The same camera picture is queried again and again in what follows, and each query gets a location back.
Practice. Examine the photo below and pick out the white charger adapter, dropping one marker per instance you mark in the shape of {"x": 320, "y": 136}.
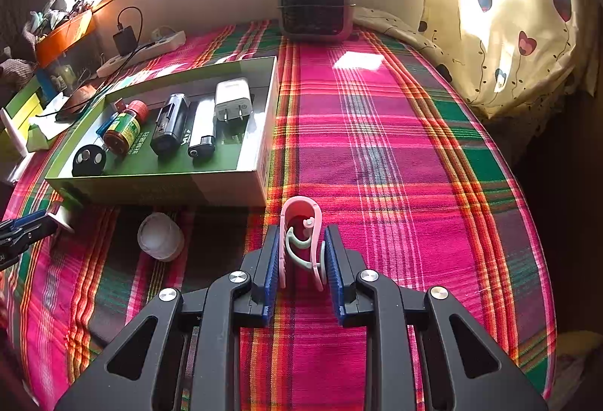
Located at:
{"x": 232, "y": 98}

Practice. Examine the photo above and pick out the black charger brick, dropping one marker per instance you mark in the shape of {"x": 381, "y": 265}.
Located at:
{"x": 125, "y": 42}

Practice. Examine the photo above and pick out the pink plastic clip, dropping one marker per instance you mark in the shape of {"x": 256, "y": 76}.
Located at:
{"x": 301, "y": 203}

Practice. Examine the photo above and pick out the green package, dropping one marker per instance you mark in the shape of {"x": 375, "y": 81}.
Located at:
{"x": 26, "y": 102}

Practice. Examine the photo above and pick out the black smartphone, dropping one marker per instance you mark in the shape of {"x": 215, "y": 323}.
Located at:
{"x": 77, "y": 101}

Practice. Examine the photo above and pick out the white plug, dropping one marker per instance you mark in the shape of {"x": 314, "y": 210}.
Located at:
{"x": 161, "y": 33}

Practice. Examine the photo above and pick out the black key fob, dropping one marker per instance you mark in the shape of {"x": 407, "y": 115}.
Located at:
{"x": 88, "y": 160}

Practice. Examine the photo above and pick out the small white piece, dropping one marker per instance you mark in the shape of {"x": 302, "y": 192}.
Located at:
{"x": 62, "y": 218}

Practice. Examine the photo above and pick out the white round plastic lid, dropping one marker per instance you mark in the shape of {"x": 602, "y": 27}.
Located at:
{"x": 160, "y": 236}

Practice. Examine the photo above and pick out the white and black lighter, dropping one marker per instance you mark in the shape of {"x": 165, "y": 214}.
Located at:
{"x": 202, "y": 128}

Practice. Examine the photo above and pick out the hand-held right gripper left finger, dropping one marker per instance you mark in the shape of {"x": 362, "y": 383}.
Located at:
{"x": 272, "y": 272}

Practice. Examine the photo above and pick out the blue translucent card reader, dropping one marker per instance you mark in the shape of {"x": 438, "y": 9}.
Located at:
{"x": 104, "y": 128}

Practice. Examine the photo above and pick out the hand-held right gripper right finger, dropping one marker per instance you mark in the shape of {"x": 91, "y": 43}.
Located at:
{"x": 334, "y": 274}

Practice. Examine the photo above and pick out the white power strip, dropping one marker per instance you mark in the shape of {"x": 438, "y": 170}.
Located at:
{"x": 160, "y": 44}

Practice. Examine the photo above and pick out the orange box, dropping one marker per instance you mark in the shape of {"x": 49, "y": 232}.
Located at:
{"x": 63, "y": 39}

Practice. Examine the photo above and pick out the pile of small clutter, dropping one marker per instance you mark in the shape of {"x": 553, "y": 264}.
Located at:
{"x": 52, "y": 18}

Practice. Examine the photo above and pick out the white crumpled paper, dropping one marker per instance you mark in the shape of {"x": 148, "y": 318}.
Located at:
{"x": 49, "y": 119}

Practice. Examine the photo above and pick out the cream curtain with heart print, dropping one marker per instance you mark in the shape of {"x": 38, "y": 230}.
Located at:
{"x": 513, "y": 25}

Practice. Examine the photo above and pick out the black rectangular device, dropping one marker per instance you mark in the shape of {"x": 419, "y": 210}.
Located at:
{"x": 168, "y": 128}

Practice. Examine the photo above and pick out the white upright board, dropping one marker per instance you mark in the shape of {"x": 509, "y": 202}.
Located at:
{"x": 14, "y": 135}

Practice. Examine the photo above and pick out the green bottle with red cap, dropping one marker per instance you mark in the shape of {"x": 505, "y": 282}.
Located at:
{"x": 121, "y": 131}

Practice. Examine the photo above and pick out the pink plaid blanket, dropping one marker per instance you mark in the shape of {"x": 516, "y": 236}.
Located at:
{"x": 400, "y": 185}

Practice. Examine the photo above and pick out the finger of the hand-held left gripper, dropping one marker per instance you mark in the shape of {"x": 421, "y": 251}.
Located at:
{"x": 28, "y": 234}
{"x": 26, "y": 219}

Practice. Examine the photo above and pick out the green and white cardboard box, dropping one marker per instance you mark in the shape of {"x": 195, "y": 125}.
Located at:
{"x": 155, "y": 189}

